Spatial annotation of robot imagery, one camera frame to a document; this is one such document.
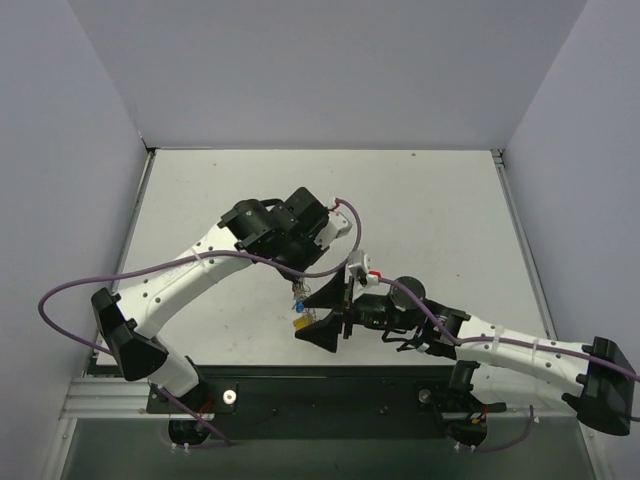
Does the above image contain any yellow key tag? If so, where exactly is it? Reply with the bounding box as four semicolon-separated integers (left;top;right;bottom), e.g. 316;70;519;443
292;315;314;331

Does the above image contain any metal ring disc with keyrings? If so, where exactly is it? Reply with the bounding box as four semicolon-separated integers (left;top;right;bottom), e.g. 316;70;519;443
292;279;318;323

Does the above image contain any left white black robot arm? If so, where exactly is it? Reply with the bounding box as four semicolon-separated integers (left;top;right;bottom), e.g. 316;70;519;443
91;187;350;412

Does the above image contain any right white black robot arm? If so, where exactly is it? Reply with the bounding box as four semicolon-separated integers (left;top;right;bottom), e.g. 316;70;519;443
293;272;639;436

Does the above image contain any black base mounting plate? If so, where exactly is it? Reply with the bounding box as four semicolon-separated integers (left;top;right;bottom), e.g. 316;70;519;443
145;364;507;442

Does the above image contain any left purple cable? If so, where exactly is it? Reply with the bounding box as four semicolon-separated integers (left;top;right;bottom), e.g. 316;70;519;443
38;197;364;359

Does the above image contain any purple cable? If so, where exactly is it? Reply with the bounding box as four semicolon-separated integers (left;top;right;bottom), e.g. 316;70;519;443
38;197;364;359
379;277;640;381

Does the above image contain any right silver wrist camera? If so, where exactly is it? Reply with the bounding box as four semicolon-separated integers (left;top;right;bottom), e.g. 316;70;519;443
346;250;370;286

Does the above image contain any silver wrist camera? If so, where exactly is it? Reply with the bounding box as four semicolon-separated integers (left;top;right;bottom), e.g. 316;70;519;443
320;211;352;245
346;250;370;286

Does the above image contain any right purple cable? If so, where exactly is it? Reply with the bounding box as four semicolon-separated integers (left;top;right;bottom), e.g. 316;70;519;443
379;277;640;381

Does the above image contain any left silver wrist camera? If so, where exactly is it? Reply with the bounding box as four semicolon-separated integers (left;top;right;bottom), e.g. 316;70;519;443
320;211;352;245

